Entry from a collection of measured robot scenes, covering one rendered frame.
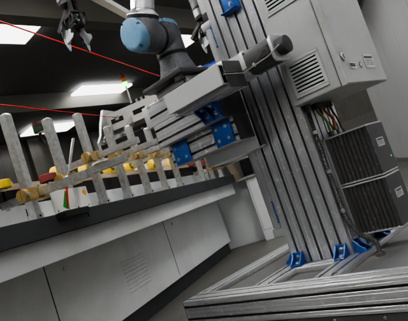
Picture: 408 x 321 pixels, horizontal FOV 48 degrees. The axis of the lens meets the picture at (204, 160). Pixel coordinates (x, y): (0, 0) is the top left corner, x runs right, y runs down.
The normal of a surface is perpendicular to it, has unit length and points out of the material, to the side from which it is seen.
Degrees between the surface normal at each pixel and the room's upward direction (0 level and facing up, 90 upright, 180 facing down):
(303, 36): 90
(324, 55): 90
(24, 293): 90
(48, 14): 90
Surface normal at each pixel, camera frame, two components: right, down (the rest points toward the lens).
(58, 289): 0.89, -0.33
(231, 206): -0.33, 0.04
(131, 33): -0.57, 0.26
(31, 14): 0.68, -0.29
